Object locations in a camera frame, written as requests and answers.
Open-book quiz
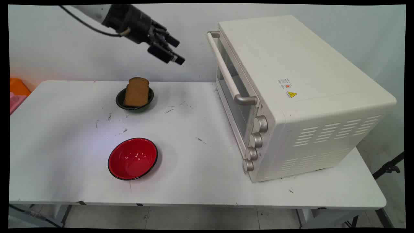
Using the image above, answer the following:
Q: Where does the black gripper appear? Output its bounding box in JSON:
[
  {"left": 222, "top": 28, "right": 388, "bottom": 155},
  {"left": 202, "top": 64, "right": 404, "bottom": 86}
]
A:
[{"left": 102, "top": 4, "right": 186, "bottom": 65}]

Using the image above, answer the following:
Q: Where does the brown bread slice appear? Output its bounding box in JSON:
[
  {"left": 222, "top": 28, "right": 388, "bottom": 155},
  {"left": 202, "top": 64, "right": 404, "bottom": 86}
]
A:
[{"left": 124, "top": 77, "right": 150, "bottom": 107}]

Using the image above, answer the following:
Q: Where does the small black bowl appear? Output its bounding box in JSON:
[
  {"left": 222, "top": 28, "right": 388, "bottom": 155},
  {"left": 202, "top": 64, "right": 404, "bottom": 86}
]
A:
[{"left": 116, "top": 87, "right": 154, "bottom": 111}]

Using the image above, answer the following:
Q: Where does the red bowl with black rim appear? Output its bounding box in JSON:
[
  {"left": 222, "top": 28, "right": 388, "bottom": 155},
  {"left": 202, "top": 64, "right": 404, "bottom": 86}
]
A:
[{"left": 108, "top": 138, "right": 158, "bottom": 181}]

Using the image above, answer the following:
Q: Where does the white toaster oven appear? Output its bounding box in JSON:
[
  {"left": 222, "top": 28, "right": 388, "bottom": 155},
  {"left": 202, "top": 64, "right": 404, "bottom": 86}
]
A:
[{"left": 207, "top": 15, "right": 397, "bottom": 183}]

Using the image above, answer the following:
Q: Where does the orange plastic box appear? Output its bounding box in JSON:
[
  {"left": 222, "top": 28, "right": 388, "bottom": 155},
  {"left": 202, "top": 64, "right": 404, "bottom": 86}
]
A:
[{"left": 10, "top": 77, "right": 32, "bottom": 97}]

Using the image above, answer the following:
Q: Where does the pink plastic box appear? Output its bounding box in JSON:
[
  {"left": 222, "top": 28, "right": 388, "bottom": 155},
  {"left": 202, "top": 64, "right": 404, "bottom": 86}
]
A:
[{"left": 10, "top": 92, "right": 27, "bottom": 115}]

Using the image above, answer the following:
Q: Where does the black tripod stand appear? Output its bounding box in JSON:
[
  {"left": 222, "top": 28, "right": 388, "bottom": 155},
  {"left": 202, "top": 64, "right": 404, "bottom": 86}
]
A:
[{"left": 372, "top": 151, "right": 405, "bottom": 180}]

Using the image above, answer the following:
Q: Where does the silver oven door handle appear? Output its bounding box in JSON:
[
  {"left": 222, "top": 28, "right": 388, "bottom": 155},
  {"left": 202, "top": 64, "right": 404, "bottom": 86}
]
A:
[{"left": 207, "top": 31, "right": 260, "bottom": 107}]

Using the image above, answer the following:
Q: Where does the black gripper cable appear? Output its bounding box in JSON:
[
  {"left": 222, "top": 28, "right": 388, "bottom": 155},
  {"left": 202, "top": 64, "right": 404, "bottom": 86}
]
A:
[{"left": 59, "top": 6, "right": 131, "bottom": 37}]

